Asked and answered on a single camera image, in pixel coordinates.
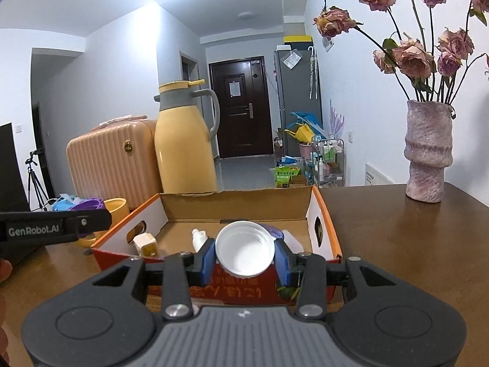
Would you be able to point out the brown cardboard carton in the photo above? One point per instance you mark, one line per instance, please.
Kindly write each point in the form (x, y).
(298, 180)

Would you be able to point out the pink bucket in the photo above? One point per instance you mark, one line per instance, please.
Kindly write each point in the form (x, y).
(305, 150)

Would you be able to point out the white paper notice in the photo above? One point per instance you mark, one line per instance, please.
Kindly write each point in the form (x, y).
(235, 88)

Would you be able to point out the wall picture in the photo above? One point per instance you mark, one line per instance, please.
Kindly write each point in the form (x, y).
(328, 44)

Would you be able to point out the dark brown door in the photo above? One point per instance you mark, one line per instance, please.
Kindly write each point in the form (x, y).
(240, 122)

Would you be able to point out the black camera tripod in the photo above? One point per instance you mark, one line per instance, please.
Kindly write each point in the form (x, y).
(35, 183)

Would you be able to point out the person's left hand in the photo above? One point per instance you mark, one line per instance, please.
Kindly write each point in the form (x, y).
(4, 269)

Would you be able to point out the yellow mug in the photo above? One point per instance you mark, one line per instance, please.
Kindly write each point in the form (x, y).
(116, 210)

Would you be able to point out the pink ribbed suitcase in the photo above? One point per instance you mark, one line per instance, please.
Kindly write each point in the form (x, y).
(107, 160)

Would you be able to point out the red cardboard box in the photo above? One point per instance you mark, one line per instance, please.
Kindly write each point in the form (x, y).
(183, 237)

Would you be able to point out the grey refrigerator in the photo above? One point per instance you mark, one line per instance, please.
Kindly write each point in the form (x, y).
(298, 95)

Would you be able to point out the yellow thermos jug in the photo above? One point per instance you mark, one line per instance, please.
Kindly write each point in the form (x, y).
(183, 149)

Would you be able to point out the blue plastic object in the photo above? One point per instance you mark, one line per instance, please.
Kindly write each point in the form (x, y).
(307, 118)

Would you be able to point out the dried pink roses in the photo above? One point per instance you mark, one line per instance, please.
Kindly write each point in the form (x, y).
(414, 55)

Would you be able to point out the clear plastic bag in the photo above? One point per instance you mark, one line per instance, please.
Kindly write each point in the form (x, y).
(291, 60)

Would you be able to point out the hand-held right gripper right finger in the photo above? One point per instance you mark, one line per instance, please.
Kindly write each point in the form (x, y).
(282, 265)

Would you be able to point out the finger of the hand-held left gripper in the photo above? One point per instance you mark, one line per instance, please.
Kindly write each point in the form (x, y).
(95, 220)

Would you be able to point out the pink textured vase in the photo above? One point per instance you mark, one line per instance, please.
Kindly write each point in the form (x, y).
(428, 153)

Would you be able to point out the white folded umbrella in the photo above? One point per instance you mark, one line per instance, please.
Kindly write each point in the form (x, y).
(313, 72)

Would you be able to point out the white spray bottle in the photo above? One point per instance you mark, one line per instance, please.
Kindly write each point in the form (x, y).
(198, 241)

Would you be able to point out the purple wall sticker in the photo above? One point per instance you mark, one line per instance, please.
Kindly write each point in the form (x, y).
(337, 120)

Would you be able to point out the white plastic cup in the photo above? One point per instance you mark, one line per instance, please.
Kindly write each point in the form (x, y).
(246, 250)

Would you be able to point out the yellow watering can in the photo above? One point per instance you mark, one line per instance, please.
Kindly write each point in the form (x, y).
(301, 133)

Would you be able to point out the purple ridged bottle cap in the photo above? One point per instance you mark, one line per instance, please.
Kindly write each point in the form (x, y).
(88, 203)

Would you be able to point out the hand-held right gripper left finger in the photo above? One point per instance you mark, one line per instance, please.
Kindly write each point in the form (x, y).
(209, 263)

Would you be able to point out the green snack bag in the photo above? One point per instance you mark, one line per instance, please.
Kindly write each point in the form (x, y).
(287, 176)

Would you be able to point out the yellow box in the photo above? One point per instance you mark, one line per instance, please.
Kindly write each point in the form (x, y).
(298, 40)

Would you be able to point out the blue tissue pack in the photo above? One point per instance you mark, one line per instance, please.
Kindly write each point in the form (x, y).
(63, 203)

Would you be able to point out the cream square bottle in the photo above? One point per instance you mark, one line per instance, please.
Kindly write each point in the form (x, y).
(145, 245)

